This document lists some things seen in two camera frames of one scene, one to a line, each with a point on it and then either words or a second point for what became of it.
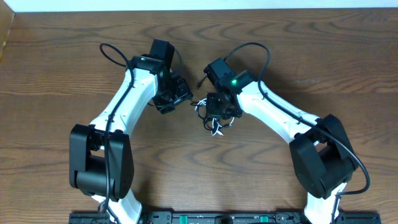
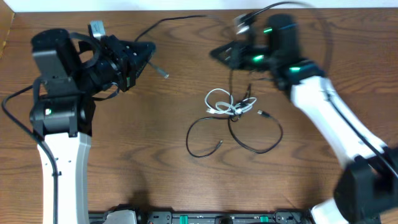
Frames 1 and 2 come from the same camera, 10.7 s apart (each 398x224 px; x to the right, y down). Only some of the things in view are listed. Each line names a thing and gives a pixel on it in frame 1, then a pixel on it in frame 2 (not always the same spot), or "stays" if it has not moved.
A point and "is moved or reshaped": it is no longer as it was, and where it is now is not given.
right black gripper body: x=217 y=108 -> x=254 y=58
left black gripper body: x=173 y=101 -> x=125 y=65
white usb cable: x=215 y=126 is moved or reshaped
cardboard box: x=7 y=15 stays
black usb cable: x=216 y=126 -> x=152 y=65
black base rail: x=211 y=217 stays
